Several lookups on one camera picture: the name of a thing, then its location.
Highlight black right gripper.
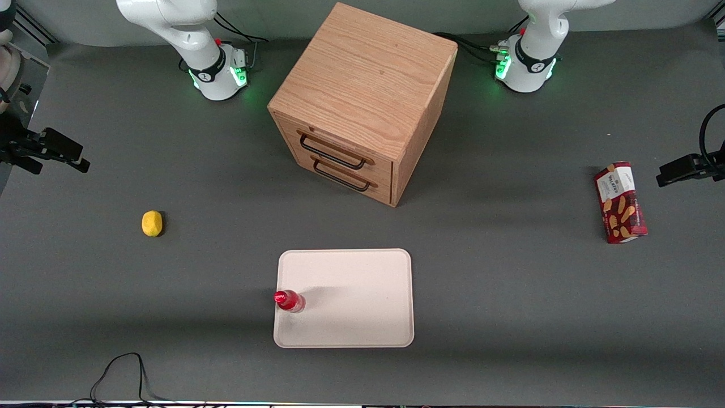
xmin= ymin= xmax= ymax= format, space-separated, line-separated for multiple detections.
xmin=0 ymin=115 xmax=91 ymax=175

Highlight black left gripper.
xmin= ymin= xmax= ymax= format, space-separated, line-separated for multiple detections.
xmin=656 ymin=151 xmax=725 ymax=188

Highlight red coke bottle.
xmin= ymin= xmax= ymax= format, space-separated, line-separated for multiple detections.
xmin=274 ymin=289 xmax=307 ymax=314

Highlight beige plastic tray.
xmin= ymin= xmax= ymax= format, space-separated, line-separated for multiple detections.
xmin=273 ymin=248 xmax=415 ymax=349

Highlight red shortbread biscuit box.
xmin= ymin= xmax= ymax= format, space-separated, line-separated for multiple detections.
xmin=593 ymin=161 xmax=649 ymax=245

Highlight yellow lemon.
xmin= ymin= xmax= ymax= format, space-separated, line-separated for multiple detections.
xmin=141 ymin=210 xmax=164 ymax=238

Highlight wooden drawer front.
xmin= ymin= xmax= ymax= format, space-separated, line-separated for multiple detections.
xmin=280 ymin=118 xmax=394 ymax=185
xmin=288 ymin=148 xmax=393 ymax=205

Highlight wooden drawer cabinet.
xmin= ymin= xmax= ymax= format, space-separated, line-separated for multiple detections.
xmin=267 ymin=2 xmax=458 ymax=208

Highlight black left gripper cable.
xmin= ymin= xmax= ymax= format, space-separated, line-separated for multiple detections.
xmin=698 ymin=104 xmax=725 ymax=166

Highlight black right arm base cables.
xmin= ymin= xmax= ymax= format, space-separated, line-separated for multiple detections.
xmin=179 ymin=11 xmax=269 ymax=73

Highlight black arm base cables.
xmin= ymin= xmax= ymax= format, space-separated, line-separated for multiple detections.
xmin=179 ymin=11 xmax=269 ymax=73
xmin=433 ymin=16 xmax=531 ymax=66

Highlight thin black looped cable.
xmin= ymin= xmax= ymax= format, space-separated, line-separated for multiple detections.
xmin=89 ymin=352 xmax=173 ymax=406

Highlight black left arm base cables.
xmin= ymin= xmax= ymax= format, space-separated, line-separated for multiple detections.
xmin=433 ymin=16 xmax=531 ymax=66

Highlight black metal drawer handle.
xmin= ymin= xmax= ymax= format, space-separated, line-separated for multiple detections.
xmin=298 ymin=131 xmax=375 ymax=171
xmin=311 ymin=155 xmax=379 ymax=193

